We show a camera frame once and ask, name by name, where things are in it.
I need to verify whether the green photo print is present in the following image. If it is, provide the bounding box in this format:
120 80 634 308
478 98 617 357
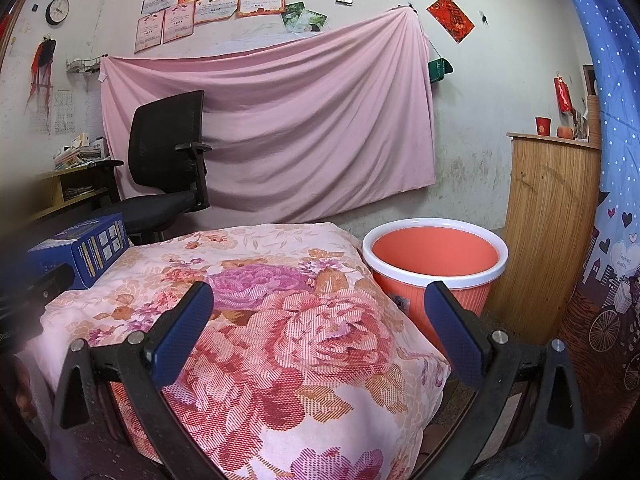
295 9 329 35
281 2 306 28

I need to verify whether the orange bin with white rim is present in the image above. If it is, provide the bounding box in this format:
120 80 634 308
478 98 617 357
362 217 508 356

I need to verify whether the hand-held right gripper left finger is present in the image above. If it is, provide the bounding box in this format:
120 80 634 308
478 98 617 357
47 281 221 480

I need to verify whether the pink wall cloth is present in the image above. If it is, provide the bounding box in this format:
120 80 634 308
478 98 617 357
100 7 437 223

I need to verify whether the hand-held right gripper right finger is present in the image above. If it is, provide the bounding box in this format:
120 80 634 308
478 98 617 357
424 281 601 480

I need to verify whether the red paper wall poster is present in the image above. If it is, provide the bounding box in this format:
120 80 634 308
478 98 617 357
426 0 475 43

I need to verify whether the green hanging basket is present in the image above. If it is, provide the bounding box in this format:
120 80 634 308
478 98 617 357
427 58 455 83

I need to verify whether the blue cardboard box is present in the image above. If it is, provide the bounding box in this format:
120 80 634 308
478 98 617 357
26 212 130 291

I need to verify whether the red tassel wall ornament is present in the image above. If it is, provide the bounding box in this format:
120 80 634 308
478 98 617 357
27 35 57 106

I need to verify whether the stack of books and papers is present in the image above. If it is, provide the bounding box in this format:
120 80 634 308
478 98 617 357
54 134 108 170

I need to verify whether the blue polka-dot curtain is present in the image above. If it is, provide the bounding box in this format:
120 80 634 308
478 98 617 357
552 0 640 441

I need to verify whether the red hanging ornament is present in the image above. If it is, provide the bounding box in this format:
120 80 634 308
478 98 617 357
553 76 573 113

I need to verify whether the black mesh office chair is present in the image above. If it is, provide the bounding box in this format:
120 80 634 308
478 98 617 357
107 90 213 246

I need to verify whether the floral pink blanket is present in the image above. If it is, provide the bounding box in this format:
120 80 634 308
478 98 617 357
15 222 451 480

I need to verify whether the wooden cabinet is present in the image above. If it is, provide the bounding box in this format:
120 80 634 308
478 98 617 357
482 132 603 346

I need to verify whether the wooden shelf desk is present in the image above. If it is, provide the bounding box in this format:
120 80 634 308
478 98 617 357
27 160 126 222

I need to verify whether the wire wall shelf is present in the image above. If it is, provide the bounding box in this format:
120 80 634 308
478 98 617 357
66 55 103 73

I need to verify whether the paper wall calendar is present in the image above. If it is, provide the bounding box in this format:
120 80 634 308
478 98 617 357
32 89 76 135

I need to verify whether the round wall clock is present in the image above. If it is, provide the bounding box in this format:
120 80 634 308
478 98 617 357
46 0 70 26

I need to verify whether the dark wooden frame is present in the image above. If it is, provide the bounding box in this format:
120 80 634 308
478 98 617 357
581 64 599 111

